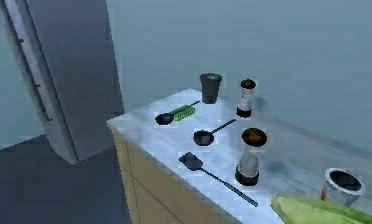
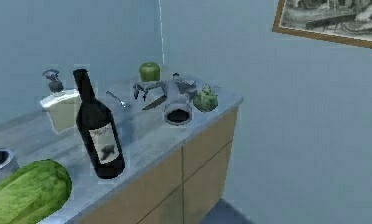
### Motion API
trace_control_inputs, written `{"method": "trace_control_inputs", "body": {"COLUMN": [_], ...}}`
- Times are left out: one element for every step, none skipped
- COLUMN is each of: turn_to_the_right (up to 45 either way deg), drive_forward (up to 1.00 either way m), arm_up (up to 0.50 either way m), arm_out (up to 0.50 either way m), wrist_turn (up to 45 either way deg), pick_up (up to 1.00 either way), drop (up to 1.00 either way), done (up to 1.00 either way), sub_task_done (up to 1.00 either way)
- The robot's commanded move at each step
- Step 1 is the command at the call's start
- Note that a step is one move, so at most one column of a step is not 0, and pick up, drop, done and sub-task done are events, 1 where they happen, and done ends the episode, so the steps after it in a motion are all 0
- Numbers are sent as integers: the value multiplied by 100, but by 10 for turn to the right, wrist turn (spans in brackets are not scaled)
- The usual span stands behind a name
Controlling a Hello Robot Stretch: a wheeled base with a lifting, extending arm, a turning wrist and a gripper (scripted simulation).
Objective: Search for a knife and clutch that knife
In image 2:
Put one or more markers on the grey metal cup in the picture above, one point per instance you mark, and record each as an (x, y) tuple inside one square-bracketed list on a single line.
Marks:
[(7, 165), (174, 101)]

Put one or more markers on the wooden framed wall picture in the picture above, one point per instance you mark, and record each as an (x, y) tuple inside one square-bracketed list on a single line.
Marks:
[(330, 16)]

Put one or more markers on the small green lettuce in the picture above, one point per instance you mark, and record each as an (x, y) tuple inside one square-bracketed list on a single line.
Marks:
[(205, 100)]

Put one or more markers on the pale soap dispenser bottle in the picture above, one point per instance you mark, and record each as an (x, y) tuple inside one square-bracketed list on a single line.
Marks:
[(62, 111)]

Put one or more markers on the large green lettuce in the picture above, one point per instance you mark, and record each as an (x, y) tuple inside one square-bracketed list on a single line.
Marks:
[(30, 193)]

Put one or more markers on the wooden cupboard with grey worktop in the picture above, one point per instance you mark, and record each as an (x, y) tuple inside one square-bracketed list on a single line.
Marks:
[(167, 156)]

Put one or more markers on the grey metal spoon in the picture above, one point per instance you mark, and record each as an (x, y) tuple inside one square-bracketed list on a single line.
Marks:
[(118, 99)]

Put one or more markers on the green apple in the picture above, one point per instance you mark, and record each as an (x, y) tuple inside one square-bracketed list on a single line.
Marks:
[(149, 71)]

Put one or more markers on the dark wine bottle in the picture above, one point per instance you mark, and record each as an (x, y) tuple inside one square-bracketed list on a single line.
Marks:
[(100, 133)]

